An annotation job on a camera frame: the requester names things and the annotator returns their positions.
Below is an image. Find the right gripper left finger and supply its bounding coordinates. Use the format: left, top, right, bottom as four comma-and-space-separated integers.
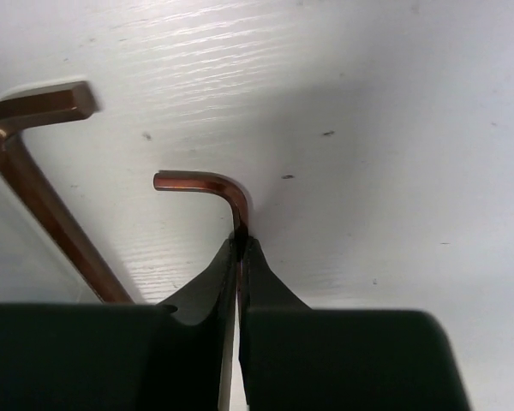
0, 240, 236, 410

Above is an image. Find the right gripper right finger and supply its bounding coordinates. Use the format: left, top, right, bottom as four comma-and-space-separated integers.
239, 238, 470, 410

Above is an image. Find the small brown hex key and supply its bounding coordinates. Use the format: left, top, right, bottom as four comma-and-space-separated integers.
152, 170, 253, 296

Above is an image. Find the long brown hex key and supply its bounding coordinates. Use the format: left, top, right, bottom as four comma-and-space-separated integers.
0, 80, 134, 304

